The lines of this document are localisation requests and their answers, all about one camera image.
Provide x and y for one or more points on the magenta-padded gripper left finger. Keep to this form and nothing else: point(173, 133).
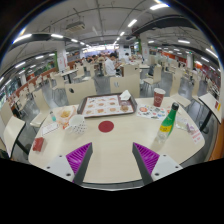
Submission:
point(78, 156)

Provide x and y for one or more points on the ceiling air conditioner unit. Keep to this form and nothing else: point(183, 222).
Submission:
point(75, 27)

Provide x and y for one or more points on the crumpled white napkin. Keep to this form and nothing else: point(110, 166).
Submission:
point(125, 95)

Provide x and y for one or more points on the white paper slip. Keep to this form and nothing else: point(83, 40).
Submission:
point(50, 128)

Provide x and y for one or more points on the white polka-dot mug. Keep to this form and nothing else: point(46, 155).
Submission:
point(78, 125)

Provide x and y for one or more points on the group of beige chairs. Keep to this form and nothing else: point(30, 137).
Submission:
point(155, 75)

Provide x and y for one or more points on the clear bag with fried food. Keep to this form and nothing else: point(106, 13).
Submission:
point(65, 114)

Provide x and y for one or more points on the dark food tray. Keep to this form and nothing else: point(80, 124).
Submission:
point(106, 106)

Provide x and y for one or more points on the red paper cup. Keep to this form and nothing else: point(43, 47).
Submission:
point(159, 96)

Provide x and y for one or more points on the clear plastic packet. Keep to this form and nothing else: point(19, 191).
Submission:
point(181, 123)

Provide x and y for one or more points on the red snack packet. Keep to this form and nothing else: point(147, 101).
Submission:
point(65, 126)

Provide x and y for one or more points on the group of ceiling lights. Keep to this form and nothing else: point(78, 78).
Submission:
point(159, 6)

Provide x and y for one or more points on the beige wooden chair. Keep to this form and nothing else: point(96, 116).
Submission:
point(81, 91)
point(128, 84)

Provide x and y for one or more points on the person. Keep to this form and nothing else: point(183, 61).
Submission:
point(110, 66)

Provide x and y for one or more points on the beige table with black leg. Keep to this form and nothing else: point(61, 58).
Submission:
point(12, 131)
point(210, 103)

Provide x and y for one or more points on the white leaflet with red print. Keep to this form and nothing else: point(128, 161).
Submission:
point(196, 135)

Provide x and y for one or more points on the red card holder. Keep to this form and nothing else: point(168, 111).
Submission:
point(38, 144)

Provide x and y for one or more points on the orange wooden chair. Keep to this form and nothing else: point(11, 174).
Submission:
point(218, 143)

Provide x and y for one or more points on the flat round red coaster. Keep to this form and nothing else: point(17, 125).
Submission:
point(106, 126)

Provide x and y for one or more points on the colourful printed paper sheet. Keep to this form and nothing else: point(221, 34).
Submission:
point(151, 112)

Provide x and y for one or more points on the green-labelled clear drink bottle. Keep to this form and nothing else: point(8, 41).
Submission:
point(168, 124)

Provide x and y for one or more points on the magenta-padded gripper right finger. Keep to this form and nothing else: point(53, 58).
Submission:
point(146, 156)

